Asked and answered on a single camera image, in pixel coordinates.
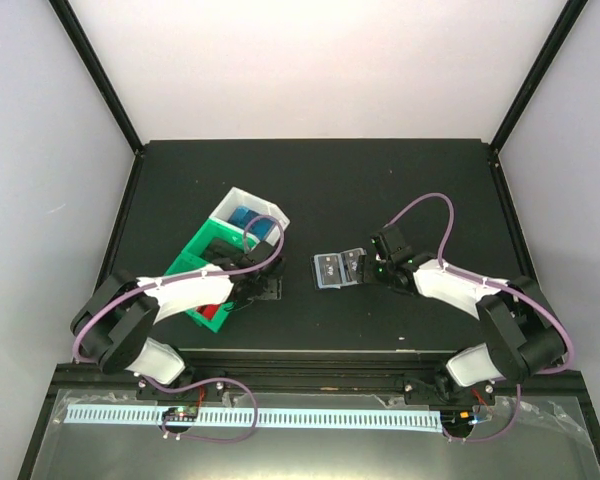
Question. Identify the white slotted cable duct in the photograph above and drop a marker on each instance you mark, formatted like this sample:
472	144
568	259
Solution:
272	418

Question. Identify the right small circuit board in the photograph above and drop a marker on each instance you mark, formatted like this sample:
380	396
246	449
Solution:
461	418

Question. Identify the clear white plastic bin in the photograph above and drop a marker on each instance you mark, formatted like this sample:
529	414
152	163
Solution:
238	199

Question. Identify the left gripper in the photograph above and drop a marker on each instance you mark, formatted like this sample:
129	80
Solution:
273	290

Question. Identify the blue cards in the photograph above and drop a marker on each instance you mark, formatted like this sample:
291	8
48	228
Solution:
243	217

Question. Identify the red credit card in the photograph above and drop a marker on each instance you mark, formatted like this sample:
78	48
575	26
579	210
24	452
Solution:
208	311

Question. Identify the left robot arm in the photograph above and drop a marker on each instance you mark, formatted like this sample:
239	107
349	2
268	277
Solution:
113	329

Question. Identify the black aluminium front rail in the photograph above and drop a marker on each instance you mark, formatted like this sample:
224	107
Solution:
310	371

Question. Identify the green plastic bin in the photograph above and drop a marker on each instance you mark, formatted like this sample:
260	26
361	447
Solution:
212	287
191	253

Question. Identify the clear acrylic sheet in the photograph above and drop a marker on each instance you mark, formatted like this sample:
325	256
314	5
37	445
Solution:
535	438

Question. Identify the black VIP card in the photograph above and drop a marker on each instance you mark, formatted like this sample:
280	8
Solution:
328	271
350	259

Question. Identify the right black frame post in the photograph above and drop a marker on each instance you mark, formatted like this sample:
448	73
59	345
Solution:
562	27

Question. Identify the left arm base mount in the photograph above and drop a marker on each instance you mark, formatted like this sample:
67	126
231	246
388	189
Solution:
190	375

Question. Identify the left small circuit board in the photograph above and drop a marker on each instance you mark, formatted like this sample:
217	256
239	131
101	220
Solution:
180	414

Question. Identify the black cards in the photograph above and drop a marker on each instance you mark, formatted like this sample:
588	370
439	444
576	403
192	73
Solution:
221	253

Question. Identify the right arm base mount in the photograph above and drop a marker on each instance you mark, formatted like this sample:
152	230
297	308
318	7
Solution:
436	388

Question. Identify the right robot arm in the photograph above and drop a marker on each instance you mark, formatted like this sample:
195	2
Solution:
521	334

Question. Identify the black frame post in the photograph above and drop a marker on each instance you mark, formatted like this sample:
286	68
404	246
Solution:
82	45
562	27

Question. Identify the left black frame post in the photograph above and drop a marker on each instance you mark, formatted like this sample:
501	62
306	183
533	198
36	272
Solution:
82	45

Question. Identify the small circuit board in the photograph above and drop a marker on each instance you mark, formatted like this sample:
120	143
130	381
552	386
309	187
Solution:
180	414
461	418

